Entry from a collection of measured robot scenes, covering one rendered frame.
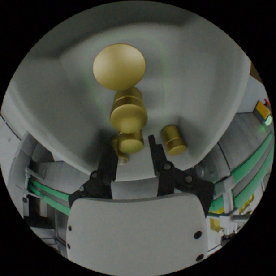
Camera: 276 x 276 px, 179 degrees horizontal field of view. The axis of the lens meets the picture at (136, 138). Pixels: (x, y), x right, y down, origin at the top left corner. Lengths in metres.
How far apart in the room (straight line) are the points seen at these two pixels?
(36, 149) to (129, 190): 0.70
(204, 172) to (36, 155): 0.84
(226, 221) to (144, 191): 0.18
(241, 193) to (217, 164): 0.10
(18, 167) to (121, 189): 0.67
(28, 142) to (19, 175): 0.23
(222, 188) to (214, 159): 0.05
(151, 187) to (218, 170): 0.14
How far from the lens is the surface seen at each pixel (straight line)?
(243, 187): 0.23
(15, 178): 0.74
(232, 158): 0.19
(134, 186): 0.22
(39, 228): 0.87
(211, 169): 0.17
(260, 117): 0.52
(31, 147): 0.76
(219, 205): 0.27
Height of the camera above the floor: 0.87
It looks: 38 degrees down
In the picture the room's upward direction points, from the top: 174 degrees clockwise
